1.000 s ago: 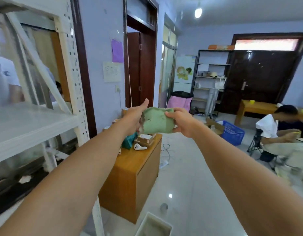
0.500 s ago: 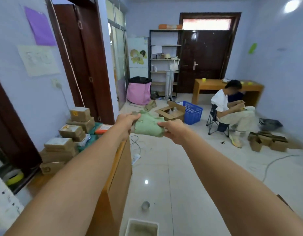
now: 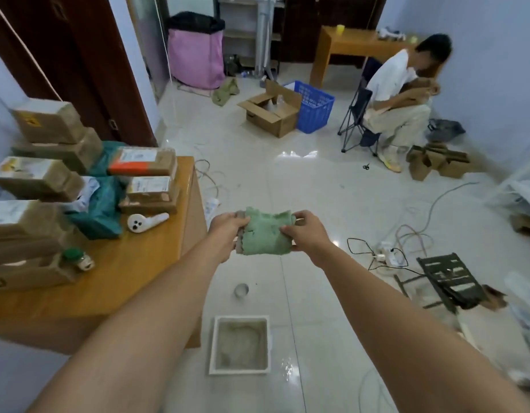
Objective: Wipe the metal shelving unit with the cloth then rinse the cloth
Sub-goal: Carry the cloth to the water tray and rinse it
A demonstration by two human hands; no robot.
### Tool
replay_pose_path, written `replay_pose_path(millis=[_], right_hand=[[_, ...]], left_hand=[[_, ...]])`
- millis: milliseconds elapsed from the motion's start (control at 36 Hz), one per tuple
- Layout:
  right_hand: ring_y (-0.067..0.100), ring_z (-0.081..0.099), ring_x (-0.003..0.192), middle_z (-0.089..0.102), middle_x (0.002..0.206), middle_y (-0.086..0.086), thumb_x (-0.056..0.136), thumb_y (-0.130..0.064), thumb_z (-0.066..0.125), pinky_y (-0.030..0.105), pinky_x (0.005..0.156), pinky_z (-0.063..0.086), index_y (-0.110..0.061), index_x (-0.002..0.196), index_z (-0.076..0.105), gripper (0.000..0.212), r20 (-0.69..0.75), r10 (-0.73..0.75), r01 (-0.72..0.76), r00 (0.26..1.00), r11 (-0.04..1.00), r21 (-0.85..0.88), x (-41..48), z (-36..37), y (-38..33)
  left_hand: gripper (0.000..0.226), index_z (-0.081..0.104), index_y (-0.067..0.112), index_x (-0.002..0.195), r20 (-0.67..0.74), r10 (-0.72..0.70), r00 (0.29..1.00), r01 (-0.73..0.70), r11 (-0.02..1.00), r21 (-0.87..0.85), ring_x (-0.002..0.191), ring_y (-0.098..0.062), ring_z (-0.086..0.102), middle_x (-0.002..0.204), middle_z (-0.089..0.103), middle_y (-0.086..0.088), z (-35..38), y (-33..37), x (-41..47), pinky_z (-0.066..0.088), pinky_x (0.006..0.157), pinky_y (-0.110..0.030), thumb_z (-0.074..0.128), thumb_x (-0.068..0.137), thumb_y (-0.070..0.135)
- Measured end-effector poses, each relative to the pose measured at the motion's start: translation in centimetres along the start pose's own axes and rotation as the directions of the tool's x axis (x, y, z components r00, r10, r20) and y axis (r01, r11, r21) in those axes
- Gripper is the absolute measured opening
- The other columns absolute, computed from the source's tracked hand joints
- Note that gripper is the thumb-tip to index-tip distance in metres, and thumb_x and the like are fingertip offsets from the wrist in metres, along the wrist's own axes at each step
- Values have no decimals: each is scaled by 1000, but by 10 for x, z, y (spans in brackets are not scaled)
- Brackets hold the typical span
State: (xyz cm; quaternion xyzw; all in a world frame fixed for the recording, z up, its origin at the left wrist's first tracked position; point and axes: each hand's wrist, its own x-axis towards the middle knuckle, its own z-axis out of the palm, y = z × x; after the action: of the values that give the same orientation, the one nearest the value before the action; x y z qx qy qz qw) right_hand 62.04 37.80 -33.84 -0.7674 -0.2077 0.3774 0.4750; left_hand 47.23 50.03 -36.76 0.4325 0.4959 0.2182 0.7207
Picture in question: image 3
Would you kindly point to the grey standing pole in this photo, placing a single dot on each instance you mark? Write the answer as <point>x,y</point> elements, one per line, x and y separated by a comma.
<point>264,34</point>

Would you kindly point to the white power strip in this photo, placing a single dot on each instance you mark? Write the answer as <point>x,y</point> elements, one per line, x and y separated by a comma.
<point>389,255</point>

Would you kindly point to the yellow cup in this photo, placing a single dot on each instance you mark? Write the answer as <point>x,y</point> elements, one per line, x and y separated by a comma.
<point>340,29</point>

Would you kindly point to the white square foam tray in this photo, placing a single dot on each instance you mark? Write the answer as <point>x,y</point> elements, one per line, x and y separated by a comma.
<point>217,344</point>

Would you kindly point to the dark brown wooden door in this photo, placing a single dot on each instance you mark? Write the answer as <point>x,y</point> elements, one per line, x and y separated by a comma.
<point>88,68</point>

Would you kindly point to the flat brown cardboard box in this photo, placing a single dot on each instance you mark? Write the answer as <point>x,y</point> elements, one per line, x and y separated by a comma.
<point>148,206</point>

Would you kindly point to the orange long box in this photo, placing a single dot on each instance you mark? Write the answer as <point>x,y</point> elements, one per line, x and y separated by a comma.
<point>144,161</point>

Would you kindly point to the olive cloth bag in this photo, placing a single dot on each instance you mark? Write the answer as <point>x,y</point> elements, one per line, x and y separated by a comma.
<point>226,92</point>

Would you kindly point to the small open cardboard carton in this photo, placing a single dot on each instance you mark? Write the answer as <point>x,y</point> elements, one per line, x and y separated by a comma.
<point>454,163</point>
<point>419,165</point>

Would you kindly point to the white handheld device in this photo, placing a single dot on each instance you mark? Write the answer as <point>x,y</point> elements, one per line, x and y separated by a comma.
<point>144,221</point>

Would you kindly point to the large brown cardboard box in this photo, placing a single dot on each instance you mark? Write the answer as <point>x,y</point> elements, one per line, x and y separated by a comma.
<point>131,270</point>

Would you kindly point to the dark folding chair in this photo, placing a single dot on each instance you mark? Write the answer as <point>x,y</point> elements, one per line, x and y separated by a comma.
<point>355,116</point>

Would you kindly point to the person's right forearm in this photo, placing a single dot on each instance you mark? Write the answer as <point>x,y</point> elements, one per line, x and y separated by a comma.
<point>419,339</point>

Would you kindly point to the blue plastic crate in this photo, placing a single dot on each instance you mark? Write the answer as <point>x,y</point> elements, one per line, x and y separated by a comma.
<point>314,107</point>

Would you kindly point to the green plastic bag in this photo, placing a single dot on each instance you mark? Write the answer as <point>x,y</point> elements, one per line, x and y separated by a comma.
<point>101,202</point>

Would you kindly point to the person's right hand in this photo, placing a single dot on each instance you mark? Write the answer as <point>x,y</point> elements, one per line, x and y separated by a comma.
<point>308,236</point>

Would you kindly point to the small metal cup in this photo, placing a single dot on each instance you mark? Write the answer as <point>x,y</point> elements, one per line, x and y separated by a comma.
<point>241,290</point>

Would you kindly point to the green cleaning cloth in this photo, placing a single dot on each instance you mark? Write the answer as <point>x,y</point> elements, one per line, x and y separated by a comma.
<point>265,234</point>

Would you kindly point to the open cardboard box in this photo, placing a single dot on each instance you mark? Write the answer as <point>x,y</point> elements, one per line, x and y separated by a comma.
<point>271,116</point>

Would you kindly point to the green lidded jar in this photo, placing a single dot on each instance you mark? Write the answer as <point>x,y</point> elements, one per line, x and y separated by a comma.
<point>78,258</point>

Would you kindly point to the person's left forearm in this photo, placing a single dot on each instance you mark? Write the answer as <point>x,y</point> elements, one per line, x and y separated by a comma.
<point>131,335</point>

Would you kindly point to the pink laundry bin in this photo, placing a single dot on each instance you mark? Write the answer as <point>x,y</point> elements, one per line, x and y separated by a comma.
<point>196,55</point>

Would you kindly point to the grey bag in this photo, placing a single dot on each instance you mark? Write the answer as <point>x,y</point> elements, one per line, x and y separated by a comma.
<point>445,129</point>

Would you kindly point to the person's left hand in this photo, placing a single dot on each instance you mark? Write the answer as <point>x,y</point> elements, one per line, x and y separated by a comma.
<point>226,234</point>

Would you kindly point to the orange wooden table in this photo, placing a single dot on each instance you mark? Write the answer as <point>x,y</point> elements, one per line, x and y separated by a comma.
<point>355,42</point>

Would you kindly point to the taped cardboard box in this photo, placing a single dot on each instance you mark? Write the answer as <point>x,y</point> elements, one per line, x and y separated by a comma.
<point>28,275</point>

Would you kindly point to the small cardboard box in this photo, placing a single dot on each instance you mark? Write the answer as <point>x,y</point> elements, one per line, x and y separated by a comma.
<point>50,121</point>
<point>37,178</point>
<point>71,154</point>

